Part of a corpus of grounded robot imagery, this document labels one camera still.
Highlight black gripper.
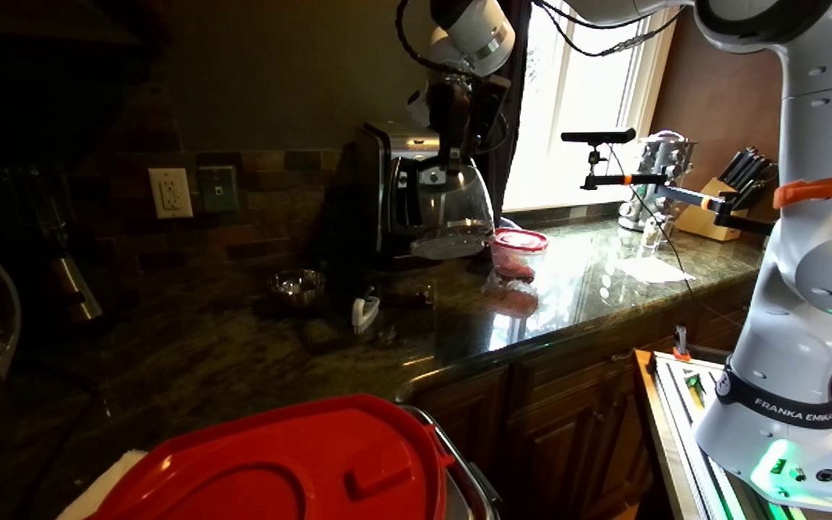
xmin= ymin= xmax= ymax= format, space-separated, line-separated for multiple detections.
xmin=429 ymin=77 xmax=512 ymax=156

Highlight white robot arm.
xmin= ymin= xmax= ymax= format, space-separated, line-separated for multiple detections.
xmin=564 ymin=0 xmax=832 ymax=511

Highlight white robot base platform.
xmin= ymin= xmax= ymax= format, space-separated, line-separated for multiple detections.
xmin=637 ymin=350 xmax=832 ymax=520

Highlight black silver coffee maker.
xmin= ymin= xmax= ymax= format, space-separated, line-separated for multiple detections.
xmin=342 ymin=123 xmax=447 ymax=264

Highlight chrome sink faucet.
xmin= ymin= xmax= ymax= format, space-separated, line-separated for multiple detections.
xmin=619 ymin=130 xmax=694 ymax=234

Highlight small white object on counter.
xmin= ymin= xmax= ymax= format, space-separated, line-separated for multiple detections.
xmin=349 ymin=295 xmax=381 ymax=335

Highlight wooden knife block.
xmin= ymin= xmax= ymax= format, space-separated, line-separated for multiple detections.
xmin=674 ymin=149 xmax=778 ymax=244

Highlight wooden lower cabinets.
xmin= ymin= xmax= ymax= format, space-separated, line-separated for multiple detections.
xmin=406 ymin=279 xmax=751 ymax=520

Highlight large red lidded bin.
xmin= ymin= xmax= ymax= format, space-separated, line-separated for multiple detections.
xmin=59 ymin=393 xmax=501 ymax=520

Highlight green lit wall switch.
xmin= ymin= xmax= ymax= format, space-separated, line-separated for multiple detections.
xmin=196 ymin=165 xmax=239 ymax=214

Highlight white wall outlet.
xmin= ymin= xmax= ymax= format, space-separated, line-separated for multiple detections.
xmin=147 ymin=168 xmax=193 ymax=221

